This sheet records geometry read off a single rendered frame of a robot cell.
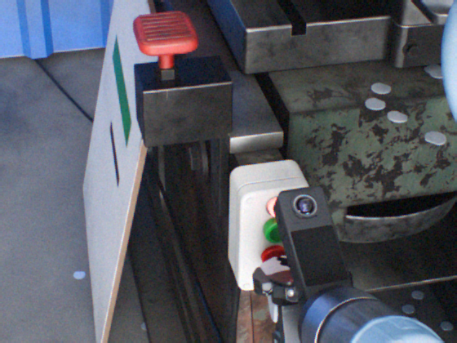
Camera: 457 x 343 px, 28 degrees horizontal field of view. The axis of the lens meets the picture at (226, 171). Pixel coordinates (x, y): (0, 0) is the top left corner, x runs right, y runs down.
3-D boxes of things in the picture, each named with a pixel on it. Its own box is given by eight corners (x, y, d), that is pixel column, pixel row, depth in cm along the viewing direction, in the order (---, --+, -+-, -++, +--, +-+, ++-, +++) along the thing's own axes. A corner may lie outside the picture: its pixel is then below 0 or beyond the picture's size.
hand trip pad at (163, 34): (201, 104, 94) (201, 38, 90) (144, 111, 93) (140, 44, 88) (188, 71, 100) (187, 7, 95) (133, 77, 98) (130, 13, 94)
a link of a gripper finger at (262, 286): (244, 283, 91) (266, 304, 83) (242, 269, 91) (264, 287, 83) (289, 276, 92) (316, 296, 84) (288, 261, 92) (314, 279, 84)
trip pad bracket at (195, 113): (232, 220, 105) (235, 72, 93) (148, 232, 103) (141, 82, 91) (219, 189, 110) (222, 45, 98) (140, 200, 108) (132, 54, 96)
